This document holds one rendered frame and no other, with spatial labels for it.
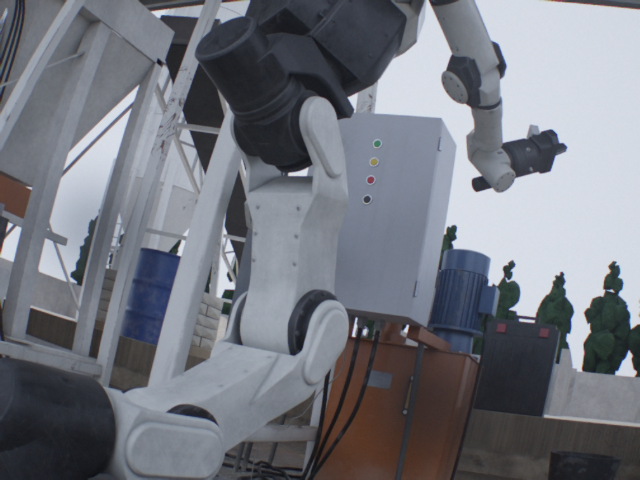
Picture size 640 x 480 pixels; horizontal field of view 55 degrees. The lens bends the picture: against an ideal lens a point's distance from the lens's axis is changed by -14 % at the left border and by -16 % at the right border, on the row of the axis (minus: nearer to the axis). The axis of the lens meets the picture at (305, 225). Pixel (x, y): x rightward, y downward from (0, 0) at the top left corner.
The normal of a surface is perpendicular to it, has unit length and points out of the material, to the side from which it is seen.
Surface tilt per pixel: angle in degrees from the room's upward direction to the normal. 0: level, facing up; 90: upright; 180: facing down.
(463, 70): 141
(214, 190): 81
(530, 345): 90
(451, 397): 90
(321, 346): 90
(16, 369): 37
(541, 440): 90
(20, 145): 110
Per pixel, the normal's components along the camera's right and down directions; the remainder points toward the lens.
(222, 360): -0.12, -0.96
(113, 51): 0.77, 0.42
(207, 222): -0.36, -0.43
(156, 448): 0.80, 0.04
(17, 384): 0.31, -0.69
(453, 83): -0.80, 0.56
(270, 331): -0.60, 0.01
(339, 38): 0.27, 0.26
